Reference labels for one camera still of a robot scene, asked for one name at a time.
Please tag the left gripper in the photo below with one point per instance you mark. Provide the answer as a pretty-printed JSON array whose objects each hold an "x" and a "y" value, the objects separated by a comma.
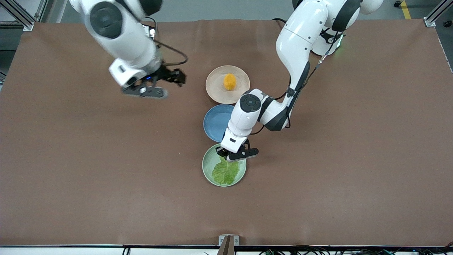
[{"x": 222, "y": 152}]

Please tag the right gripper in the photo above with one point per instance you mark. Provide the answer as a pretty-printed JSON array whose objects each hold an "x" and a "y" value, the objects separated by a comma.
[{"x": 165, "y": 74}]

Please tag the green lettuce leaf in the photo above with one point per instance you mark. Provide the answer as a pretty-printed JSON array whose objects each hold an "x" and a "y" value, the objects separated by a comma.
[{"x": 225, "y": 173}]

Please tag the yellow lemon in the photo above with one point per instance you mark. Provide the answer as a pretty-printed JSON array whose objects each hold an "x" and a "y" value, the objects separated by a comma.
[{"x": 230, "y": 81}]

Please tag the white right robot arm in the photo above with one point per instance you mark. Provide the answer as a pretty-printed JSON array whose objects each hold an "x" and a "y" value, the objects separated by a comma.
[{"x": 120, "y": 39}]

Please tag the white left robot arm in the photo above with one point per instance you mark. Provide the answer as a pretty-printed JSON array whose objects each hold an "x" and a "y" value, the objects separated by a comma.
[{"x": 300, "y": 42}]

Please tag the pale green round plate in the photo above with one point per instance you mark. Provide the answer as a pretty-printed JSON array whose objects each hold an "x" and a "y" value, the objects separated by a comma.
[{"x": 208, "y": 166}]

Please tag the blue round plate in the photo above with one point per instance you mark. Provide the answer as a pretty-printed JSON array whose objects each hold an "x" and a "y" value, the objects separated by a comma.
[{"x": 216, "y": 122}]

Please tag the beige round plate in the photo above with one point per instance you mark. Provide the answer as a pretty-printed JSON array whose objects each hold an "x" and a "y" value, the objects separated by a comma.
[{"x": 219, "y": 88}]

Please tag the black caster wheel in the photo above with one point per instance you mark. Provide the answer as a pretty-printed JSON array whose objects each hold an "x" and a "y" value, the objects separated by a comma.
[
  {"x": 448, "y": 24},
  {"x": 398, "y": 3}
]

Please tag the metal table edge bracket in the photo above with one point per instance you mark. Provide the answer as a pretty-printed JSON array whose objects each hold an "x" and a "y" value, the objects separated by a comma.
[{"x": 236, "y": 240}]

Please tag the aluminium frame profile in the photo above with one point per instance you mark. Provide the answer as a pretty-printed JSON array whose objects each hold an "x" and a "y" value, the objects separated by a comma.
[
  {"x": 437, "y": 12},
  {"x": 17, "y": 16}
]

